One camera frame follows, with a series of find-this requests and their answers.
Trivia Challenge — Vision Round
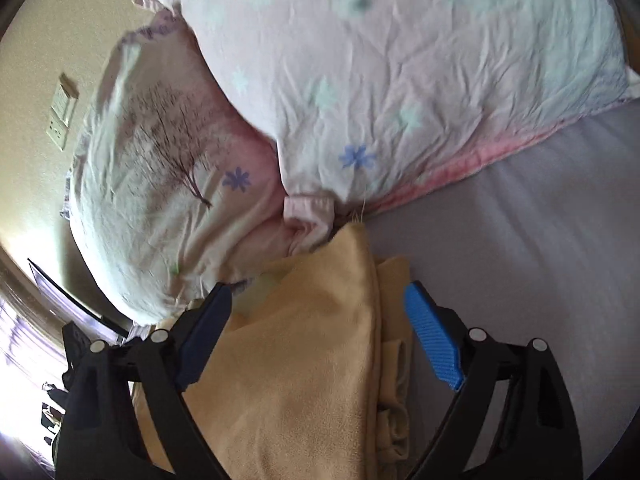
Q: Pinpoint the dark framed mirror panel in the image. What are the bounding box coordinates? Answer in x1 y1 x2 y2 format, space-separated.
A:
27 259 132 340

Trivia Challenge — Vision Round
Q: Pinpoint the grey-purple textured bed sheet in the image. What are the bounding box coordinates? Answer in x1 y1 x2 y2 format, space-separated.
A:
361 101 639 479

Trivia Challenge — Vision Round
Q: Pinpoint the white wall switch and socket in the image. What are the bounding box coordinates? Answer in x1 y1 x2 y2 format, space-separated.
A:
46 74 79 152

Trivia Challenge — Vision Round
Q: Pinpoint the pink floral pillow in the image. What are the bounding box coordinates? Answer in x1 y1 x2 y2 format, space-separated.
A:
134 0 631 208

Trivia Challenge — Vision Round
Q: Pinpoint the white floral pillow with tree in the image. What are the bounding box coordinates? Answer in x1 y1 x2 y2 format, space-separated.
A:
60 8 336 326

